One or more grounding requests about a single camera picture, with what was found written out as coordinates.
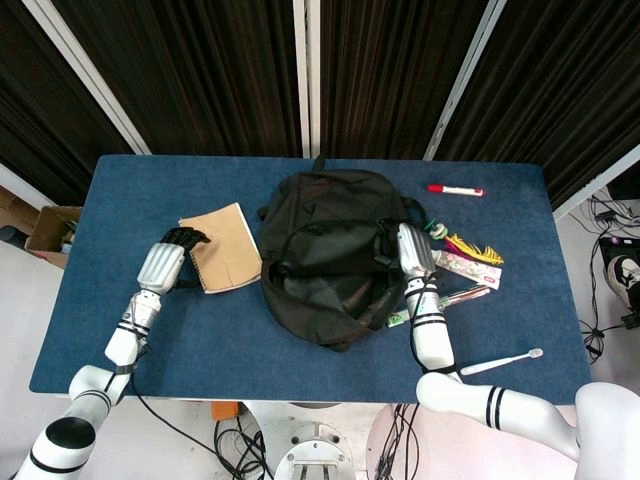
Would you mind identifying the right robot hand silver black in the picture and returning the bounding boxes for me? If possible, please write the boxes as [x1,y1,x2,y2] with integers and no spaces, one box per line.
[377,221,438,278]

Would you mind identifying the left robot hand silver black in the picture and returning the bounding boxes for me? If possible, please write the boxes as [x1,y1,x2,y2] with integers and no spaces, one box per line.
[137,226,213,297]

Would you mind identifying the brown spiral notebook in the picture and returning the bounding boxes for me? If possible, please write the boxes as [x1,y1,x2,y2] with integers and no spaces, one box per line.
[178,202,263,296]

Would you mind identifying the black backpack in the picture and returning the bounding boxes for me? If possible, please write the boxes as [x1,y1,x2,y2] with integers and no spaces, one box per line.
[256,155,426,354]

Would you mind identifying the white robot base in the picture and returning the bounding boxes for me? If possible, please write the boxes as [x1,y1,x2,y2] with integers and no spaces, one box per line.
[244,402,389,480]

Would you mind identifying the yellow pink feather shuttlecock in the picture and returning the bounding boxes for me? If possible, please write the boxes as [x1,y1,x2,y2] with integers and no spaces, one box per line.
[423,216,506,265]

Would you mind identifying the white toothpaste tube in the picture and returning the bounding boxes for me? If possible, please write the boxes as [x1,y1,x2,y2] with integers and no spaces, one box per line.
[432,249,503,290]

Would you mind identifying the red and white marker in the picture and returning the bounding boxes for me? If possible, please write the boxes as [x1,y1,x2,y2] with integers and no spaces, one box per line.
[426,183,489,198]

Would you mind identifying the blue table mat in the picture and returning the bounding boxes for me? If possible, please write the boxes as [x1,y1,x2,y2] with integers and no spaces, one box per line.
[28,153,593,406]

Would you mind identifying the cardboard box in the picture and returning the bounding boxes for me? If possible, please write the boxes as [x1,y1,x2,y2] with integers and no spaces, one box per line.
[24,204,84,270]

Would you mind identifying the white toothbrush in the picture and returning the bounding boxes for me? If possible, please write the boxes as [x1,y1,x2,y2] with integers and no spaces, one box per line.
[459,347,545,377]

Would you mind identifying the orange box under table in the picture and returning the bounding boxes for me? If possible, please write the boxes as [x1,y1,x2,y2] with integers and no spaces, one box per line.
[210,401,242,422]

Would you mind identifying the black pleated curtain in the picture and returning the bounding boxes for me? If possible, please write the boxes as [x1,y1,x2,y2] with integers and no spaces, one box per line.
[436,0,640,210]
[0,0,136,207]
[49,0,304,159]
[318,0,485,161]

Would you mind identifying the black and white shoe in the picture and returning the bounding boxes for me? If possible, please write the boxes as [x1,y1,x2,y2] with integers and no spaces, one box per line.
[606,253,640,314]

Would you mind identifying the white frame post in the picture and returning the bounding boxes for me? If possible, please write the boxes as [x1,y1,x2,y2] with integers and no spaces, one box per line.
[291,0,322,159]
[422,0,509,162]
[551,143,640,222]
[20,0,152,156]

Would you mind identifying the black floor cables with plugs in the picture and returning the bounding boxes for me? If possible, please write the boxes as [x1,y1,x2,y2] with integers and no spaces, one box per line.
[578,193,640,362]

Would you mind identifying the black floor cable bundle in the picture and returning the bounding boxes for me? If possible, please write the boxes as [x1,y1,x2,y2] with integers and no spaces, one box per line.
[373,402,422,480]

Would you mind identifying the black floor cable tangle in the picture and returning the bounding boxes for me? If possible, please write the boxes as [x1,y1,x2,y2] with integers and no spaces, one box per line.
[128,383,275,480]

